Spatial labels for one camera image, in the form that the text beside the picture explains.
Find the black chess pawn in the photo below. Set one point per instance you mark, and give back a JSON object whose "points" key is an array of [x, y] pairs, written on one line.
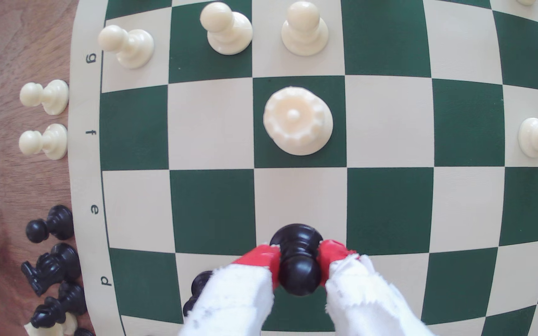
{"points": [[298, 261], [52, 224]]}

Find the white chess piece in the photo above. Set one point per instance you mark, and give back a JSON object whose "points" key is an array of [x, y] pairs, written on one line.
{"points": [[54, 329]]}

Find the black chess bishop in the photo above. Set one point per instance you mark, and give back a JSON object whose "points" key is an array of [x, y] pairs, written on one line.
{"points": [[61, 303]]}

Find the black chess knight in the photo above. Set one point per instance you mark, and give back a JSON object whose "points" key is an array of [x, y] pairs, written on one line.
{"points": [[52, 268]]}

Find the white chess queen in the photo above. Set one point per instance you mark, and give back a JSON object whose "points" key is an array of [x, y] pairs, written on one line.
{"points": [[298, 120]]}

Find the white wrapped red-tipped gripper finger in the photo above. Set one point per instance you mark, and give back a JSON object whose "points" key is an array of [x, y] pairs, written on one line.
{"points": [[362, 303], [234, 303]]}

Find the green and cream chess mat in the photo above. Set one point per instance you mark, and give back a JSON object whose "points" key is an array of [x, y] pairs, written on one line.
{"points": [[390, 205]]}

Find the black chess piece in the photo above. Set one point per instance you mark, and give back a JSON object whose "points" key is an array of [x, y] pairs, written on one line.
{"points": [[199, 284]]}

